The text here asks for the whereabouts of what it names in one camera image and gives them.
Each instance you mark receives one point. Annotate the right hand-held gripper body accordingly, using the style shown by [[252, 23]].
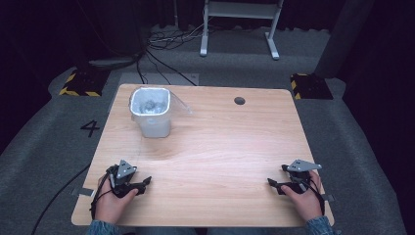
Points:
[[301, 166]]

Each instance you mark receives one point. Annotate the grey tape piece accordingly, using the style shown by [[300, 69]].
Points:
[[83, 192], [328, 197]]

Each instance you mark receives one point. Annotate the white plastic trash bin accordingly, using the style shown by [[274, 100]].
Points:
[[155, 127]]

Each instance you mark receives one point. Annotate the clear plastic bin liner bag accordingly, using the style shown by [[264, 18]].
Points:
[[180, 105]]

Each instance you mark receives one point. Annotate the yellow-black striped base plate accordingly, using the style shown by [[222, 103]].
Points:
[[311, 86], [84, 81]]

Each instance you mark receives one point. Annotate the white metal stand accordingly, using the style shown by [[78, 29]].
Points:
[[241, 9]]

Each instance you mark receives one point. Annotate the person's right hand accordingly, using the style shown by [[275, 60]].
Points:
[[306, 204]]

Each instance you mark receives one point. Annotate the person's left hand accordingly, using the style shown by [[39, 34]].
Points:
[[109, 209]]

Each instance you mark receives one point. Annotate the dark stand base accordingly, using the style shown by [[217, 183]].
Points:
[[114, 62]]

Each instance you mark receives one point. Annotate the grey pillar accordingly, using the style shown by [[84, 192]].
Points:
[[345, 36]]

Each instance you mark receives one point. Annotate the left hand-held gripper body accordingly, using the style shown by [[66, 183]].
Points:
[[124, 169]]

